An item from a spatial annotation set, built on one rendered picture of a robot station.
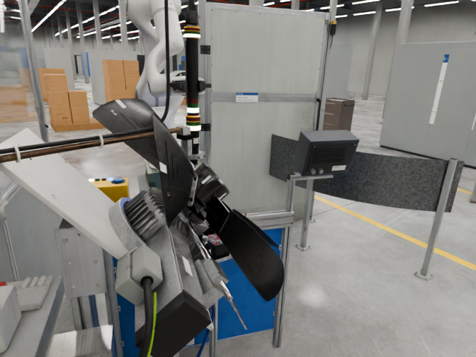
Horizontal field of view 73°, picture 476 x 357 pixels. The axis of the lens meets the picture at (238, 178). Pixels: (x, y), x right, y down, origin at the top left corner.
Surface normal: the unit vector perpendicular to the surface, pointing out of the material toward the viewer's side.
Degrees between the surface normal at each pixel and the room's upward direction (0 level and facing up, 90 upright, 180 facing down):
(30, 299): 0
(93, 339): 0
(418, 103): 90
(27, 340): 0
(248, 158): 90
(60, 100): 90
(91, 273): 90
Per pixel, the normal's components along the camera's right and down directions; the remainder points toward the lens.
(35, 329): 0.04, -0.94
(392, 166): -0.33, 0.29
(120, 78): 0.56, 0.29
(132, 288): 0.29, 0.33
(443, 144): -0.83, 0.16
